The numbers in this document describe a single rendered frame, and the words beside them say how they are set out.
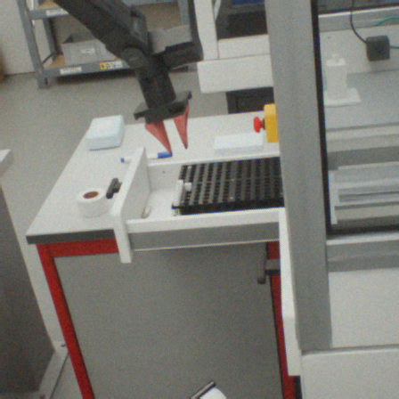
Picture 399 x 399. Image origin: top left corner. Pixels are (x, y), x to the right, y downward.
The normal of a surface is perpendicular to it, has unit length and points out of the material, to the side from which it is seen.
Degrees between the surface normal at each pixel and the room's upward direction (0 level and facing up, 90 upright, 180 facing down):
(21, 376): 90
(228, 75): 90
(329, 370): 90
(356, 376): 90
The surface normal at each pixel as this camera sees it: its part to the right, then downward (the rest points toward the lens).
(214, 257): -0.08, 0.48
